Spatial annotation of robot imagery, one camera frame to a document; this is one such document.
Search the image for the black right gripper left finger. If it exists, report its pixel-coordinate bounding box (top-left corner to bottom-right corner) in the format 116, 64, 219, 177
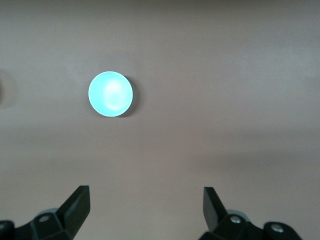
14, 185, 91, 240

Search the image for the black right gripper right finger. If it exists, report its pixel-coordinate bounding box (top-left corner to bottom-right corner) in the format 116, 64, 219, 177
201, 186, 266, 240

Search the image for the light blue bowl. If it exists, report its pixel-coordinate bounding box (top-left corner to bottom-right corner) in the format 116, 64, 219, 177
88, 71, 134, 118

